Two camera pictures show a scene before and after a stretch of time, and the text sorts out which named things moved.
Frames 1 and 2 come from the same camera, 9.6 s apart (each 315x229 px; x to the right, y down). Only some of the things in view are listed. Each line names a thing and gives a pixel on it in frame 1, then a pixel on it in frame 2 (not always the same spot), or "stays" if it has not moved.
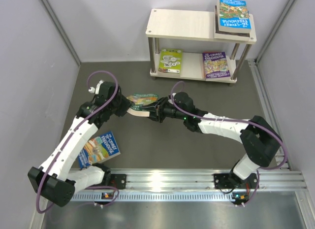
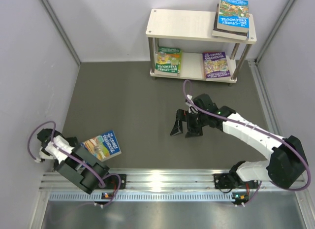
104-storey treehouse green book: (139, 100) to (168, 61)
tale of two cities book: (228, 35) stays
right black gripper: (157, 109) to (182, 115)
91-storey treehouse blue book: (97, 149) stays
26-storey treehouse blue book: (233, 15) stays
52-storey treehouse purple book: (215, 65) stays
